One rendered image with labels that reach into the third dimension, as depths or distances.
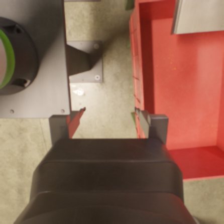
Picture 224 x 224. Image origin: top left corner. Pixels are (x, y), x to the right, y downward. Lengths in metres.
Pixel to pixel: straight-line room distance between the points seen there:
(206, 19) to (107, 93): 0.93
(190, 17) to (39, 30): 0.34
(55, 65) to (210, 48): 0.65
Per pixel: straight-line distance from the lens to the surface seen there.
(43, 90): 0.37
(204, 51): 0.81
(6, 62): 0.30
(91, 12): 1.32
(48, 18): 0.37
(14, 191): 1.96
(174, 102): 0.79
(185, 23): 0.47
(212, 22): 0.50
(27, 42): 0.36
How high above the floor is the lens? 1.26
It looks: 74 degrees down
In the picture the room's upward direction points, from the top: 180 degrees counter-clockwise
